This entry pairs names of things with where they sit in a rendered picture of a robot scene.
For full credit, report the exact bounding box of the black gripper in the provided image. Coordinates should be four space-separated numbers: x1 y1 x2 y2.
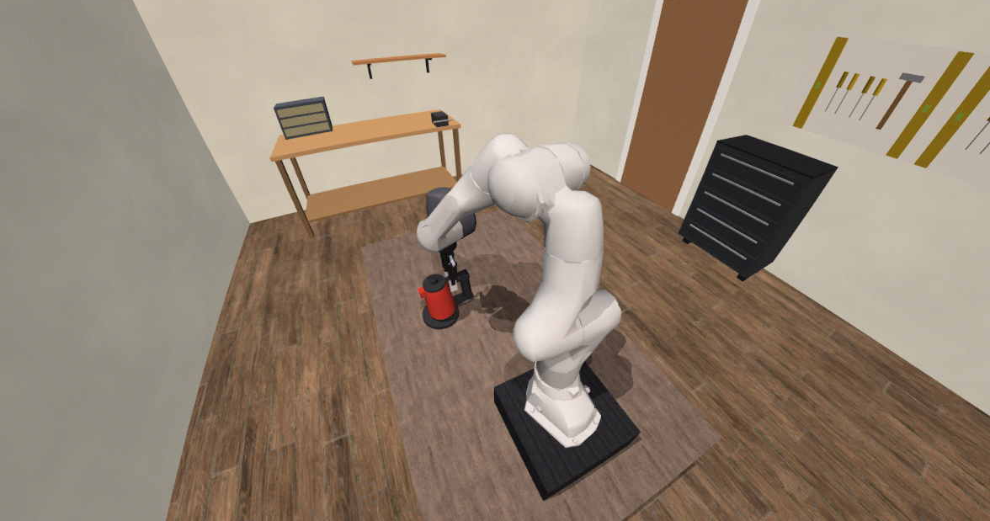
439 242 458 292

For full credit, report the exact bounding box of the black round disk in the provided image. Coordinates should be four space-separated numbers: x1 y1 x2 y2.
423 305 460 329

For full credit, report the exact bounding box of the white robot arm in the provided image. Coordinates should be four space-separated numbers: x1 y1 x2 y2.
416 133 621 448

